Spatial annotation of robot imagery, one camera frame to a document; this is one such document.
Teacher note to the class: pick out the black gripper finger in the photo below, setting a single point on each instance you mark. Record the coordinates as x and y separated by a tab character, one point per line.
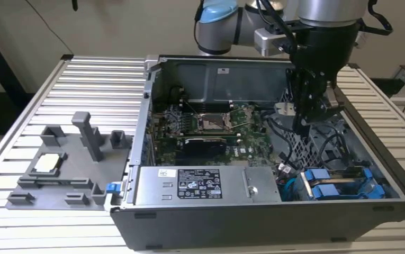
320	108
301	105

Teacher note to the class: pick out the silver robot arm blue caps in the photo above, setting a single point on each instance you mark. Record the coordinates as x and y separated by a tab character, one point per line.
216	31

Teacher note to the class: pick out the grey perforated drive cage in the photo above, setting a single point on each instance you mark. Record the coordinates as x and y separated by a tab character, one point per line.
291	148

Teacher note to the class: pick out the green motherboard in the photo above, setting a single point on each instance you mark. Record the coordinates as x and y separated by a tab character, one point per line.
256	143

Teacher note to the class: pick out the white sticker label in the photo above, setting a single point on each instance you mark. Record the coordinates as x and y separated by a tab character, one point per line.
224	71

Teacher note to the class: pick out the CPU socket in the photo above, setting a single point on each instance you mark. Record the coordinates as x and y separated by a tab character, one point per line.
210	124

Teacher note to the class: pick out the thin metal locking lever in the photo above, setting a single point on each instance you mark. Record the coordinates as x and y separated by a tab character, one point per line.
188	105

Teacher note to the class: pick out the black graphics card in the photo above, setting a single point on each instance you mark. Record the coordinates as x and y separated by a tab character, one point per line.
202	153

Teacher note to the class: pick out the open black PC case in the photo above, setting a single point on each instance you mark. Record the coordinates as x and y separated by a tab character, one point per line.
224	227

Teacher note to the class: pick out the silver power supply unit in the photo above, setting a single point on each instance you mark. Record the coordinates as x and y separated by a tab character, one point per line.
153	190

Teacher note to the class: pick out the blue case latch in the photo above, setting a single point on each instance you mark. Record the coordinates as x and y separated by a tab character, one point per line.
112	188

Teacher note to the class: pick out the grey parts rack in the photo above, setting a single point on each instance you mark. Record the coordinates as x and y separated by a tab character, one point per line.
71	164

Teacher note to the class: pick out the silver CPU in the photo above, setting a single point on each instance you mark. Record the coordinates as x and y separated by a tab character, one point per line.
49	162

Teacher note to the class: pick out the silver metal bracket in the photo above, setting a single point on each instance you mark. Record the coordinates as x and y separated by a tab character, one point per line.
284	108

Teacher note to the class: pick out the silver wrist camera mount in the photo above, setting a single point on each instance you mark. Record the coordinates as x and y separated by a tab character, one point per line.
265	39

